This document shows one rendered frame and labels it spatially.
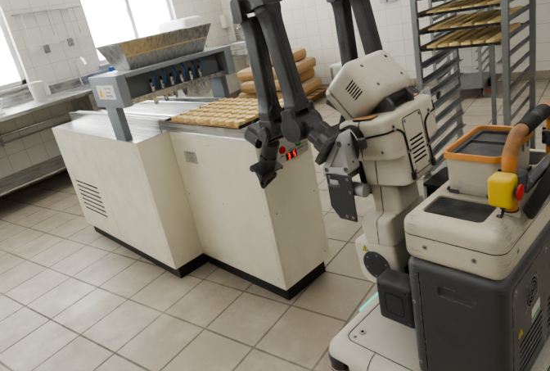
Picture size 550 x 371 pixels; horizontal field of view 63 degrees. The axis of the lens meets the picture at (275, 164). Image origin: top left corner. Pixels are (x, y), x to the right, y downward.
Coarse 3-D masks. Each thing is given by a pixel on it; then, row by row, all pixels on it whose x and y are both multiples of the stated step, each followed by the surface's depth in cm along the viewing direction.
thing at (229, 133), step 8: (80, 112) 321; (88, 112) 310; (96, 112) 304; (104, 112) 297; (160, 120) 240; (160, 128) 243; (168, 128) 238; (176, 128) 231; (184, 128) 226; (192, 128) 220; (200, 128) 215; (208, 128) 210; (216, 128) 205; (224, 136) 203; (232, 136) 198; (240, 136) 194
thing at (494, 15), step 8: (512, 8) 258; (520, 8) 257; (456, 16) 275; (464, 16) 267; (472, 16) 259; (480, 16) 251; (488, 16) 245; (496, 16) 245; (440, 24) 256; (448, 24) 250; (456, 24) 242; (464, 24) 235; (472, 24) 234; (480, 24) 229
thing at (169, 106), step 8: (136, 104) 319; (144, 104) 310; (152, 104) 302; (160, 104) 294; (168, 104) 287; (176, 104) 280; (184, 104) 273; (192, 104) 266; (200, 104) 260; (296, 112) 206
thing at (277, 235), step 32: (192, 160) 229; (224, 160) 208; (256, 160) 191; (192, 192) 243; (224, 192) 219; (256, 192) 200; (288, 192) 206; (224, 224) 231; (256, 224) 210; (288, 224) 208; (320, 224) 224; (224, 256) 244; (256, 256) 220; (288, 256) 211; (320, 256) 227; (288, 288) 214
